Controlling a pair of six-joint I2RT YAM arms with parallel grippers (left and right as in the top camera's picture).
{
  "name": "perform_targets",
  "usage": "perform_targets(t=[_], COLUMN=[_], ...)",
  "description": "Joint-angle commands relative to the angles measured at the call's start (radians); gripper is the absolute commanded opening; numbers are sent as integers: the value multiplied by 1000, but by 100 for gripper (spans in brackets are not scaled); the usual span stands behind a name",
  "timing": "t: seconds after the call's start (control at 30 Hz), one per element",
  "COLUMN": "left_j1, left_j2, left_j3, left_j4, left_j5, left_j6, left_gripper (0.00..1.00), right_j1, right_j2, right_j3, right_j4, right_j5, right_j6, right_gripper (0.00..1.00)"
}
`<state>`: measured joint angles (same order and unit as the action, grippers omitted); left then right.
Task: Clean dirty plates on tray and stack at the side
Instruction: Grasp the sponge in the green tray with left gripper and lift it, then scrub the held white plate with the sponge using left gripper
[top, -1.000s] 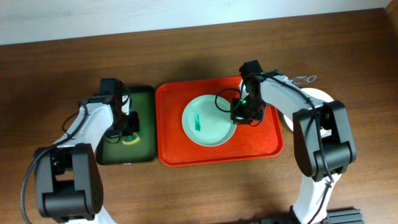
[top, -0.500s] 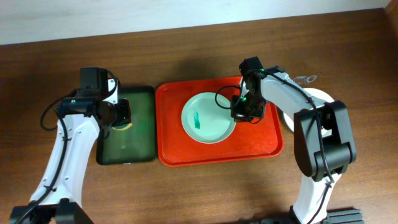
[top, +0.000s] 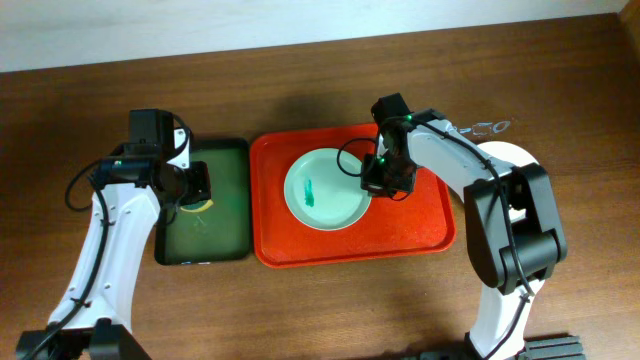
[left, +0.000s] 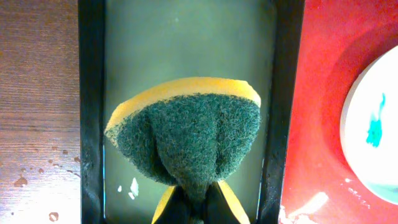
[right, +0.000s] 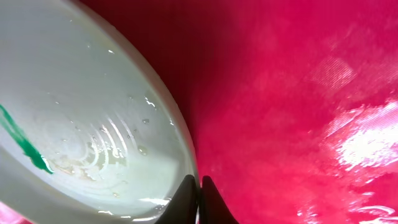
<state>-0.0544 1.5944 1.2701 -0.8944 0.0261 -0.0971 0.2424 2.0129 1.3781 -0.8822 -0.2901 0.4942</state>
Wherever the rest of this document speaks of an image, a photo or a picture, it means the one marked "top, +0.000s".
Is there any white plate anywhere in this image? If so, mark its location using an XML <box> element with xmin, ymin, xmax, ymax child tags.
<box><xmin>447</xmin><ymin>141</ymin><xmax>538</xmax><ymax>199</ymax></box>

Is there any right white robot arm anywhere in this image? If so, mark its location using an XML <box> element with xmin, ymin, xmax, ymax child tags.
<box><xmin>361</xmin><ymin>109</ymin><xmax>568</xmax><ymax>359</ymax></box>

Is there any white marking on table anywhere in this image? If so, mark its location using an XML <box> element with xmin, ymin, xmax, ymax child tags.
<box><xmin>457</xmin><ymin>120</ymin><xmax>511</xmax><ymax>137</ymax></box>

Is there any yellow green sponge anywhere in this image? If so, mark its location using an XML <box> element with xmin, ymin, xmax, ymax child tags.
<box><xmin>180</xmin><ymin>199</ymin><xmax>214</xmax><ymax>213</ymax></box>

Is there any red plastic tray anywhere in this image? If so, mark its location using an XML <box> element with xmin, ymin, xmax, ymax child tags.
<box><xmin>249</xmin><ymin>123</ymin><xmax>456</xmax><ymax>268</ymax></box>

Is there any dark green tray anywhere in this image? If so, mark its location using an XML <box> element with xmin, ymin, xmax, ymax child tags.
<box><xmin>154</xmin><ymin>138</ymin><xmax>252</xmax><ymax>266</ymax></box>

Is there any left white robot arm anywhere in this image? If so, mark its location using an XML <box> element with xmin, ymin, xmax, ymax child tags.
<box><xmin>15</xmin><ymin>156</ymin><xmax>211</xmax><ymax>359</ymax></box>

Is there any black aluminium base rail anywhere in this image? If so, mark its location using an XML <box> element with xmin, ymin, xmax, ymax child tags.
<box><xmin>408</xmin><ymin>334</ymin><xmax>587</xmax><ymax>360</ymax></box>

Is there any mint green plate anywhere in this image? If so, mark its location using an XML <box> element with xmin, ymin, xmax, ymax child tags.
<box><xmin>283</xmin><ymin>148</ymin><xmax>372</xmax><ymax>231</ymax></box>

